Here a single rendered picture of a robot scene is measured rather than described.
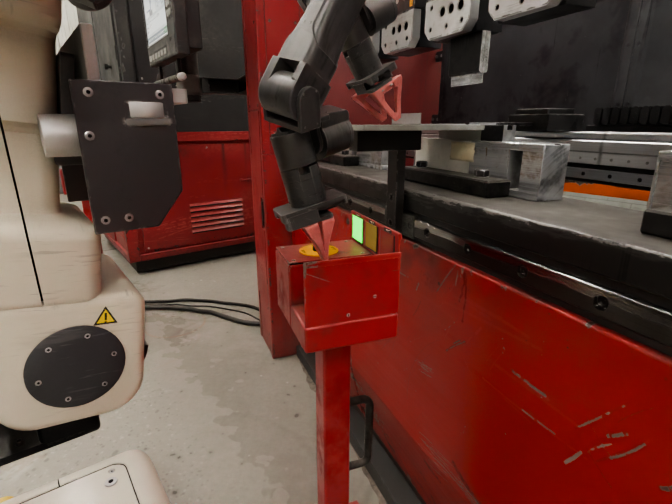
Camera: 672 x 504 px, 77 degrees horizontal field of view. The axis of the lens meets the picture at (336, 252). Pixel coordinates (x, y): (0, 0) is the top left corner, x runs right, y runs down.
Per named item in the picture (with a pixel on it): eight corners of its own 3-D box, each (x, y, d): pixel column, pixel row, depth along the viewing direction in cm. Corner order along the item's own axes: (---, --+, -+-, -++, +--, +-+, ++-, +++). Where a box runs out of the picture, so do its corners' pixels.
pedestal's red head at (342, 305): (277, 304, 83) (273, 215, 78) (352, 294, 88) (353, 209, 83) (305, 354, 65) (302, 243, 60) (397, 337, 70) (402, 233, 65)
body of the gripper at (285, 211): (349, 206, 62) (337, 156, 60) (285, 228, 60) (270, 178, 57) (334, 199, 68) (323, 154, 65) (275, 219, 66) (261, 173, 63)
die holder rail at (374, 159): (321, 157, 164) (320, 132, 161) (335, 157, 166) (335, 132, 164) (382, 170, 120) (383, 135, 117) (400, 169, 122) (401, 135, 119)
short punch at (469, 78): (447, 86, 93) (450, 39, 90) (454, 87, 93) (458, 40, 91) (478, 82, 84) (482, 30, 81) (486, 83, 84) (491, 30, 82)
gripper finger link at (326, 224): (346, 261, 64) (331, 203, 61) (303, 278, 63) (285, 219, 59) (331, 250, 70) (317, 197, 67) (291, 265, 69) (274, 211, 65)
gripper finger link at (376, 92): (398, 111, 87) (378, 68, 83) (417, 109, 81) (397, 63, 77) (372, 129, 86) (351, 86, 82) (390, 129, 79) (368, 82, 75)
